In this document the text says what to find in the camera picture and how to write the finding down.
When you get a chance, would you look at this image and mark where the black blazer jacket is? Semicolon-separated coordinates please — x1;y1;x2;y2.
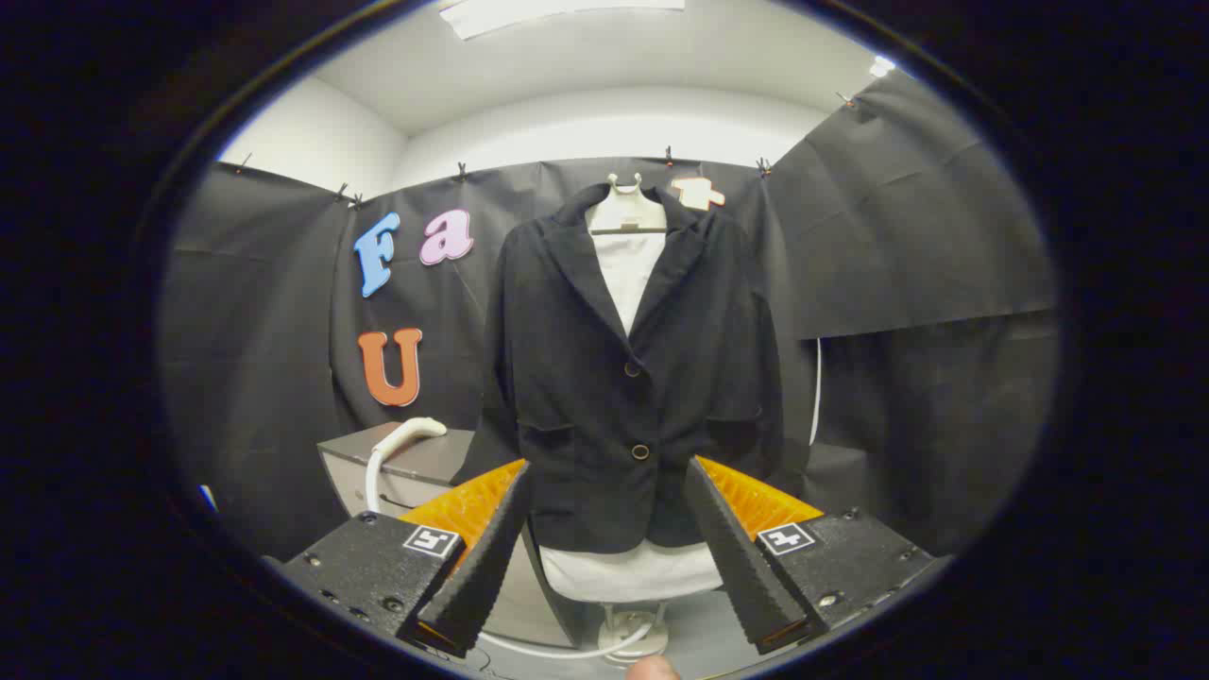
453;182;785;555

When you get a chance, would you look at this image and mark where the white garment steamer head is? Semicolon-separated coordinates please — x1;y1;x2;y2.
365;416;449;517

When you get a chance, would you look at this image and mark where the white steamer hose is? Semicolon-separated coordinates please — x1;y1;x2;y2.
475;619;655;661

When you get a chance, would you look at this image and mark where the black backdrop cloth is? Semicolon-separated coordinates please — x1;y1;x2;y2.
159;71;1061;568

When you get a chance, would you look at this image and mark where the white steamer base stand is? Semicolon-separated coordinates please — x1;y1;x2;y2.
598;603;669;662

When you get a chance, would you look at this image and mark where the thin white cable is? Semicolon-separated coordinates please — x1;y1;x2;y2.
809;337;824;447

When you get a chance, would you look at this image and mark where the white plastic clothes hanger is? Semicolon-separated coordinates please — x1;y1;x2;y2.
586;173;669;235

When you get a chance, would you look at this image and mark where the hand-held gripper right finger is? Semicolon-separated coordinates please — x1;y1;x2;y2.
683;455;936;655

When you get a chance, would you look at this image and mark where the grey cabinet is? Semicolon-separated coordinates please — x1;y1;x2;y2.
316;427;588;649

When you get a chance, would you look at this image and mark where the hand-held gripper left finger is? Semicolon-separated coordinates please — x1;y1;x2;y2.
281;458;532;659

